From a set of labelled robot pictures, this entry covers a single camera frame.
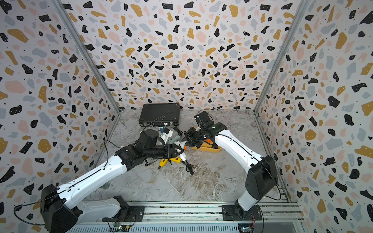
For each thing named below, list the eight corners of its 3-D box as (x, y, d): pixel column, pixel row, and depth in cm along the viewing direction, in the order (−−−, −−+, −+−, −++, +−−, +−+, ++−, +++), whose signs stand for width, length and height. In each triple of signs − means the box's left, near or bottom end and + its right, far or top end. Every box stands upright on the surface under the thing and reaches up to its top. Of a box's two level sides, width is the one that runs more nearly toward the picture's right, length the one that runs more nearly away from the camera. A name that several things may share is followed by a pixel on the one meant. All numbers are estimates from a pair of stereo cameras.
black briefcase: (140, 127, 113) (136, 118, 105) (146, 106, 128) (143, 97, 120) (178, 127, 113) (177, 118, 105) (180, 106, 129) (179, 97, 121)
